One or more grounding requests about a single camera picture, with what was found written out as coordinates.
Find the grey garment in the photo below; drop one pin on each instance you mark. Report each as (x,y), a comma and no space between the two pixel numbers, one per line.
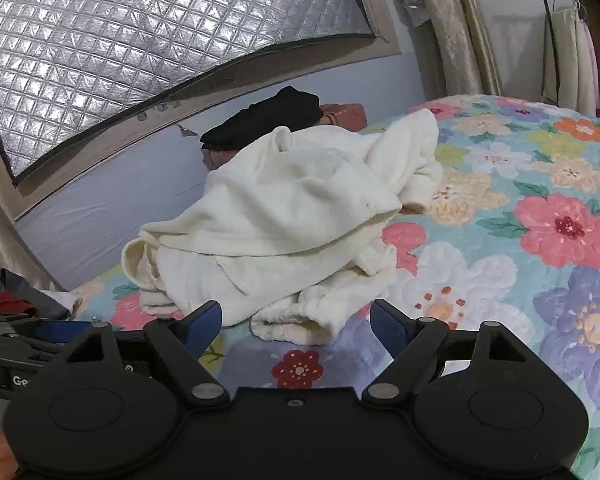
(30,290)

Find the red garment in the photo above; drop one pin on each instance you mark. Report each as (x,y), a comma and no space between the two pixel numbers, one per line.
(2,303)

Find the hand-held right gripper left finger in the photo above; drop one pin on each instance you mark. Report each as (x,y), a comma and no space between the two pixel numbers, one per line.
(206,321)

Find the hanging cream garment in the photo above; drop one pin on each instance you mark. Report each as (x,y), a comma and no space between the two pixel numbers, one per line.
(570,55)

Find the beige curtain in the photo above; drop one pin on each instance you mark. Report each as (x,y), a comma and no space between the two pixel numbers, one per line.
(455,25)

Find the black clothes rack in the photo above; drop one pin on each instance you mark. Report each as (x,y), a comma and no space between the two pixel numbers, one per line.
(547,25)

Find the cream white fleece garment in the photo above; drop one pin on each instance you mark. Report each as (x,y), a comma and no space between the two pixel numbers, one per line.
(290,220)

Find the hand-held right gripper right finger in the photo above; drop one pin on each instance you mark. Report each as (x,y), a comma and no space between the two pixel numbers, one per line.
(387,325)

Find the silver quilted window cover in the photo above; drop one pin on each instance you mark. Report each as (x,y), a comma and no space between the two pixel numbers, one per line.
(130,45)

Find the floral quilt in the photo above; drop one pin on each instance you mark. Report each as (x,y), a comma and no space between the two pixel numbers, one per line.
(555,185)

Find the black folded garment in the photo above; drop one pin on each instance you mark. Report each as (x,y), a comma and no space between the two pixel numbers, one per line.
(265,120)

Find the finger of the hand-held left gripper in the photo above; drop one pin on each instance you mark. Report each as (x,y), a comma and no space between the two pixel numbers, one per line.
(60,331)

